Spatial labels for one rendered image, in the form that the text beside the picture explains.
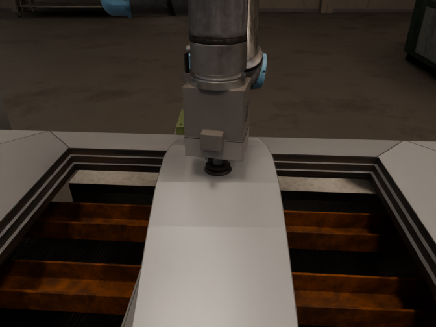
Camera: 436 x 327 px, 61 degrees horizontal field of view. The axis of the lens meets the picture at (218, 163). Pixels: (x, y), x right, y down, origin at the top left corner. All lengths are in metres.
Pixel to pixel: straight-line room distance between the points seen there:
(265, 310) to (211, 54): 0.31
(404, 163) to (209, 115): 0.52
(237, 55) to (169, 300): 0.30
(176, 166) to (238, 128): 0.13
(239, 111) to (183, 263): 0.21
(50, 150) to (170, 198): 0.47
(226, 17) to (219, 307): 0.33
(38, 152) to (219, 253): 0.58
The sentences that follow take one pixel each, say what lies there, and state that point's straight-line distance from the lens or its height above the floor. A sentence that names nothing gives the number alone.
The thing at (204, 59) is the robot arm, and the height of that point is 1.15.
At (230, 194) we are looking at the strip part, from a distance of 0.52.
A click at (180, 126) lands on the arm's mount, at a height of 0.76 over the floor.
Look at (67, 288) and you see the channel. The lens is 0.83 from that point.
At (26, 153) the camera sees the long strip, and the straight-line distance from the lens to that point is 0.95.
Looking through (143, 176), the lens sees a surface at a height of 0.68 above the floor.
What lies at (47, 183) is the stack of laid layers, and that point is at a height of 0.85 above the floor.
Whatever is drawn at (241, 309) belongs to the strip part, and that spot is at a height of 0.91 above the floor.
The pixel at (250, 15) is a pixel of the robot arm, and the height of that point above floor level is 1.12.
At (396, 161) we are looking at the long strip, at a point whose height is 0.87.
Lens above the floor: 1.26
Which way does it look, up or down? 29 degrees down
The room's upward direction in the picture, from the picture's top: straight up
